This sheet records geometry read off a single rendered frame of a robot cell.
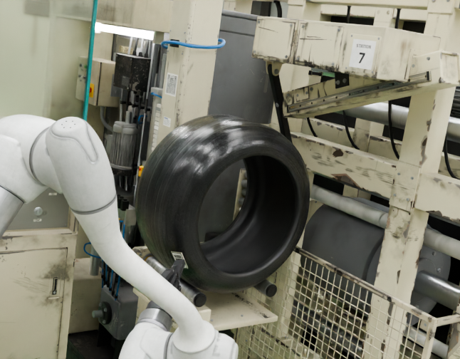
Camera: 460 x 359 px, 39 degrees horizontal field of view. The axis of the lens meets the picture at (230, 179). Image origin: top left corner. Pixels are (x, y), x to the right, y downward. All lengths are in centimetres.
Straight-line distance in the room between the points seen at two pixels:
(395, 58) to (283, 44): 43
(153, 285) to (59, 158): 37
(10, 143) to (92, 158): 19
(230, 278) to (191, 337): 53
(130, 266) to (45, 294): 115
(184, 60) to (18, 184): 98
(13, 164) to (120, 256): 30
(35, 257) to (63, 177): 121
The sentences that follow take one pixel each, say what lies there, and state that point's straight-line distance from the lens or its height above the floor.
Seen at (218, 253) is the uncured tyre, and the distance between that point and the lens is 233.
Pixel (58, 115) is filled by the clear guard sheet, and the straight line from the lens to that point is 243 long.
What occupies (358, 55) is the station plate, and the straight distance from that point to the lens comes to 195.
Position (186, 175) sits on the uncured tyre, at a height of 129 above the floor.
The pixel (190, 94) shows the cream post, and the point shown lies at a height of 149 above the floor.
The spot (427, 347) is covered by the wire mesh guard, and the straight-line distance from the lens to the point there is 201.
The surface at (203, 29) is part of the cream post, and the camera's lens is 225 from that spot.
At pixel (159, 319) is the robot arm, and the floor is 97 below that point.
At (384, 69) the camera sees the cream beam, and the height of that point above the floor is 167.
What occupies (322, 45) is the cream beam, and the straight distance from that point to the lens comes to 207.
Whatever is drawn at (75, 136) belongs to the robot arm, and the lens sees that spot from 129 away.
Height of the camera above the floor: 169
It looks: 12 degrees down
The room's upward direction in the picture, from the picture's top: 8 degrees clockwise
